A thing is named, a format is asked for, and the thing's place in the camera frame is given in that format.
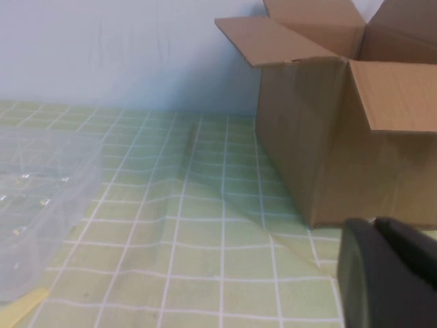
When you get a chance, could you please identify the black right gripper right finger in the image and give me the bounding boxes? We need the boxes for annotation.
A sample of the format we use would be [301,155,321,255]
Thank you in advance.
[375,217,437,282]

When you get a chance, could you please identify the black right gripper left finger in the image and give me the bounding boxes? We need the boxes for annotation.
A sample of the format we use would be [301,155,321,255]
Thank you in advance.
[337,218,437,328]

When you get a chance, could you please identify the brown cardboard box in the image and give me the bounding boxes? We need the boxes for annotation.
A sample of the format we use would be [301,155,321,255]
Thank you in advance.
[214,0,437,230]

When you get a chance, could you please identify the clear plastic egg box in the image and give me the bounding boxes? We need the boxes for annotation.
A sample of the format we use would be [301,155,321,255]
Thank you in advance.
[0,128,104,301]

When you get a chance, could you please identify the green white checked tablecloth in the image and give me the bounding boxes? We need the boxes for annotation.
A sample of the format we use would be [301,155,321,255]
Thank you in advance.
[0,99,437,328]

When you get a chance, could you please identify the yellow plastic knife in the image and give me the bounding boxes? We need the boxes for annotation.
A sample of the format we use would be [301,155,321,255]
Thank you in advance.
[0,288,51,328]

